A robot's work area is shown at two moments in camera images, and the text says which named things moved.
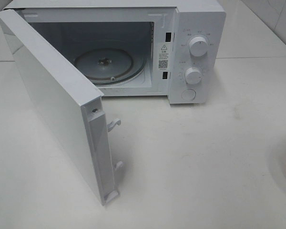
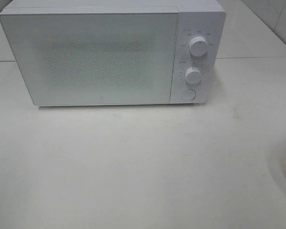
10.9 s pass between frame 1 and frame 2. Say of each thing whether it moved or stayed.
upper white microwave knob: stayed
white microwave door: moved
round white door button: stayed
